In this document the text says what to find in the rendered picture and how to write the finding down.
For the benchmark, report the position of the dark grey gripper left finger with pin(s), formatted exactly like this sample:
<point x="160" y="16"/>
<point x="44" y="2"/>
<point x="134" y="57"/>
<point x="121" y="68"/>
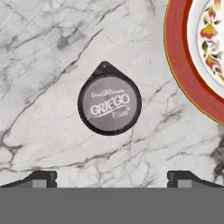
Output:
<point x="43" y="178"/>

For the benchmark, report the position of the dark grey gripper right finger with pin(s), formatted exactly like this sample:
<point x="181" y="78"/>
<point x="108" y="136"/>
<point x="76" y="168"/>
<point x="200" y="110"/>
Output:
<point x="180" y="177"/>

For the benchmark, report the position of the black-rimmed grey yogurt container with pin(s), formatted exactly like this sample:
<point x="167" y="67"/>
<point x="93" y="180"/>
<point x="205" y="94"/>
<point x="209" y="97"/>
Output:
<point x="109" y="103"/>

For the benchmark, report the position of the red-rimmed floral plate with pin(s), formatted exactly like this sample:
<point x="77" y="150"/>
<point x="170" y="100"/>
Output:
<point x="180" y="58"/>

